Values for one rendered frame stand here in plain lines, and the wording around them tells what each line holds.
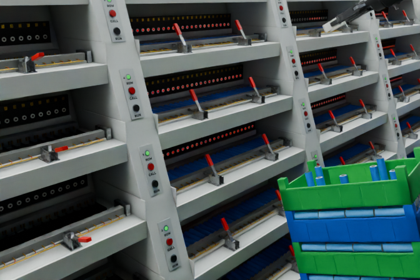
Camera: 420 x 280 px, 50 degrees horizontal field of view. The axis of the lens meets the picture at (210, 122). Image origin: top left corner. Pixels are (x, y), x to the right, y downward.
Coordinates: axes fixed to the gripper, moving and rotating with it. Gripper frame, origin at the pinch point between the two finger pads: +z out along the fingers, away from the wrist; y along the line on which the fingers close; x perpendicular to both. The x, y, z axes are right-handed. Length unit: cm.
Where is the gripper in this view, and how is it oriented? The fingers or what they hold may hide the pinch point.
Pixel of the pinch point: (334, 24)
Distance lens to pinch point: 178.3
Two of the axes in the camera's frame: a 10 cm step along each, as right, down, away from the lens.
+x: -3.7, -9.3, 1.0
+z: -6.3, 3.2, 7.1
